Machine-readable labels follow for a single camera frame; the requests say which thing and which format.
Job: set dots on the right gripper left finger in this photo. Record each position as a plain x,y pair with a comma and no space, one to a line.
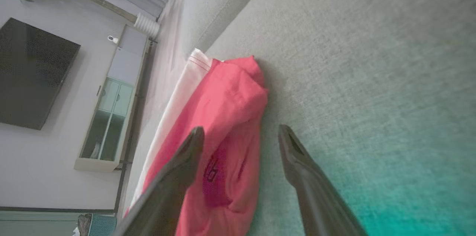
171,187

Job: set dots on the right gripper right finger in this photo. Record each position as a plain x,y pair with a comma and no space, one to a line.
316,195

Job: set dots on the red shorts white waistband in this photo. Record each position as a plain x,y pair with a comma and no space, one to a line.
230,98

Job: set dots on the teal laundry basket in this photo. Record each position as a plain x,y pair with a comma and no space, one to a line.
102,225

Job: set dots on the white cabinet glass doors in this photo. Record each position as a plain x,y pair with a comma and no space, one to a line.
126,65

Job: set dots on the grey fabric sofa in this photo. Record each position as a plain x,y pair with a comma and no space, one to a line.
372,61

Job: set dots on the white ribbed plant pot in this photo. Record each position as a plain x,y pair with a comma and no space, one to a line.
147,26

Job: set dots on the black flat television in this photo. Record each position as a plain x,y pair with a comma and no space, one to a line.
33,72

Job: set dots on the small white security camera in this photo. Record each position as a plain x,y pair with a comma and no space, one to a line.
111,38

